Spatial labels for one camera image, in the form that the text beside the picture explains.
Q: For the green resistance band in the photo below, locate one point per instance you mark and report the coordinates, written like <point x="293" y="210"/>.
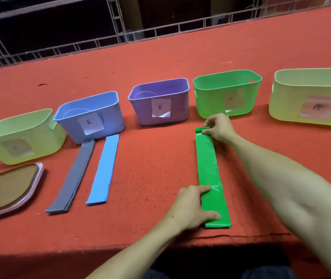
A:
<point x="211" y="177"/>

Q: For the red table cloth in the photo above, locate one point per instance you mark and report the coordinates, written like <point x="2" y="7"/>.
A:
<point x="154" y="159"/>

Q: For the purple plastic basket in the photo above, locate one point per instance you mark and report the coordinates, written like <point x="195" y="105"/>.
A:
<point x="161" y="101"/>

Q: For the grey resistance band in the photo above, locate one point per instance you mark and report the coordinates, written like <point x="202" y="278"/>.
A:
<point x="72" y="177"/>

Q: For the green plastic basket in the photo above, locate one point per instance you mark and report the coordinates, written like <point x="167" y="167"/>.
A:
<point x="226" y="94"/>

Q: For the person's left forearm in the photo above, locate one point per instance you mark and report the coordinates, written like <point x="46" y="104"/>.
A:
<point x="130" y="255"/>

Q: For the person's left thumb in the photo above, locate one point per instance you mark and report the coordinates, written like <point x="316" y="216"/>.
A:
<point x="210" y="215"/>

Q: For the person's right hand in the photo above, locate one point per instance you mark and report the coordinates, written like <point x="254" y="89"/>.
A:
<point x="220" y="127"/>

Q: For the pink tray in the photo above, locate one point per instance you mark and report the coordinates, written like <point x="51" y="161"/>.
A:
<point x="7" y="189"/>

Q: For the blue plastic basket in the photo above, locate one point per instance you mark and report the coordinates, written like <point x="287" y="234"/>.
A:
<point x="91" y="117"/>

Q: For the small yellow-green plastic basket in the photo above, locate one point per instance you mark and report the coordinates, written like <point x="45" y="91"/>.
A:
<point x="23" y="136"/>

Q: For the blue resistance band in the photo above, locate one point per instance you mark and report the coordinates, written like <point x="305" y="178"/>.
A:
<point x="103" y="170"/>

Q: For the person's right fingers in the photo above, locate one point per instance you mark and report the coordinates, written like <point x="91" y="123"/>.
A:
<point x="209" y="128"/>

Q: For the large yellow-green plastic basket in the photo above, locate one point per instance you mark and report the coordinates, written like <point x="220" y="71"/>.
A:
<point x="310" y="95"/>

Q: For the person's right forearm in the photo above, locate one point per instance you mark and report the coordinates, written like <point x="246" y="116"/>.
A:
<point x="293" y="197"/>

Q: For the person's left hand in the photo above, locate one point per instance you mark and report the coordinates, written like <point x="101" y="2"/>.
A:
<point x="187" y="206"/>

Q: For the white metal railing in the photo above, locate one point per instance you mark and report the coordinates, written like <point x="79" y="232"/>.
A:
<point x="119" y="29"/>

